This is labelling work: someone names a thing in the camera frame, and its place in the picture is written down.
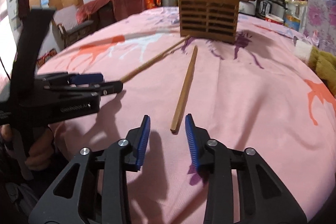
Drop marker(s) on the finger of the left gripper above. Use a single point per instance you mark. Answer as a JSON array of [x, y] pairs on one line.
[[65, 78], [82, 90]]

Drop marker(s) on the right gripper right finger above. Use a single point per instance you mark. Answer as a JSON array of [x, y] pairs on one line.
[[263, 197]]

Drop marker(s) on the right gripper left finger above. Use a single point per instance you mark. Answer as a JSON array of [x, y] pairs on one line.
[[92, 187]]

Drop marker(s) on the wooden chopstick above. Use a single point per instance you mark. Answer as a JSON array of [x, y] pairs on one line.
[[180, 108], [151, 62]]

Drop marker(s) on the person's left hand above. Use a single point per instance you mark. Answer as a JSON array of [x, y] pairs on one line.
[[39, 153]]

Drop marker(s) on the wooden armchair with cushion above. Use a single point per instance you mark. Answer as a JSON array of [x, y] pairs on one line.
[[66, 30]]

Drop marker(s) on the red cloth covered side table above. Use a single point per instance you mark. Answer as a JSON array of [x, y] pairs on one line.
[[121, 9]]

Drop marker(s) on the pink deer print tablecloth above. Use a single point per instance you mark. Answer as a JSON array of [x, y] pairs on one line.
[[253, 93]]

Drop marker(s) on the wooden slatted utensil holder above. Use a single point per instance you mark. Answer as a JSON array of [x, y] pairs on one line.
[[209, 19]]

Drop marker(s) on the olive green plush cloth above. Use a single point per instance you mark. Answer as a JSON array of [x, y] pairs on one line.
[[320, 62]]

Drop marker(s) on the white clay pot cooker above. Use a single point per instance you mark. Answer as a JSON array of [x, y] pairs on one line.
[[247, 7]]

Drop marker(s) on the cooking oil bottle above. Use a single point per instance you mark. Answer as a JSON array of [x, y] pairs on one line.
[[296, 14]]

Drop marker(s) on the black silver pressure cooker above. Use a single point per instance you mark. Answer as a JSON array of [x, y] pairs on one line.
[[274, 7]]

